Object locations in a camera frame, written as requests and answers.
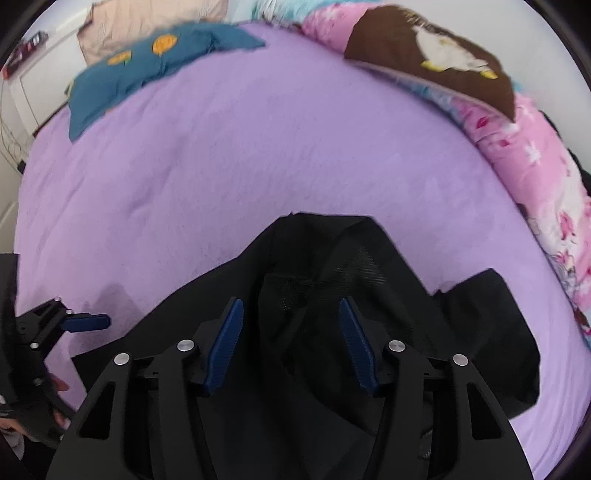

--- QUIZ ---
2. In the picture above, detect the brown duck cushion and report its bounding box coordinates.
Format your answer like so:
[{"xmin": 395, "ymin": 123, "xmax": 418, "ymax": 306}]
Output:
[{"xmin": 344, "ymin": 4, "xmax": 515, "ymax": 121}]

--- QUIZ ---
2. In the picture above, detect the white bed headboard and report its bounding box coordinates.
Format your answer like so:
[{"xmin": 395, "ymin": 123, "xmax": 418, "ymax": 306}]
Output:
[{"xmin": 8, "ymin": 29, "xmax": 86, "ymax": 135}]

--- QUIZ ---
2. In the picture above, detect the black zip jacket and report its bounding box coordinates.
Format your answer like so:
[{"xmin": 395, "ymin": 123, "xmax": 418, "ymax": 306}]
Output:
[{"xmin": 49, "ymin": 214, "xmax": 540, "ymax": 479}]

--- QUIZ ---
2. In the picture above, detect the purple bed sheet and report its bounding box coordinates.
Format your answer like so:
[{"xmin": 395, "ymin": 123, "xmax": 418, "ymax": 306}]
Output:
[{"xmin": 15, "ymin": 24, "xmax": 590, "ymax": 479}]

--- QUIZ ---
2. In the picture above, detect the beige pillow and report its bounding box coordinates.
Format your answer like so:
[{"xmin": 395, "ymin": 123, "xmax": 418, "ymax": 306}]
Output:
[{"xmin": 77, "ymin": 0, "xmax": 228, "ymax": 65}]

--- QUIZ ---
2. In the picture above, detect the pink blue floral duvet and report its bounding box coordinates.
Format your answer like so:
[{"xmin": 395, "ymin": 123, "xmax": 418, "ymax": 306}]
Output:
[{"xmin": 250, "ymin": 1, "xmax": 590, "ymax": 337}]

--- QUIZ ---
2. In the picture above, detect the person's left hand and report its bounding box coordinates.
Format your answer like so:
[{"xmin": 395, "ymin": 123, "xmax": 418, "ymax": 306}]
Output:
[{"xmin": 0, "ymin": 373, "xmax": 70, "ymax": 437}]

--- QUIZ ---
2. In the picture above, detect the teal pillow with oranges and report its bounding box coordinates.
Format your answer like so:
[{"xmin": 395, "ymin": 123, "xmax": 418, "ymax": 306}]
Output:
[{"xmin": 68, "ymin": 22, "xmax": 266, "ymax": 142}]

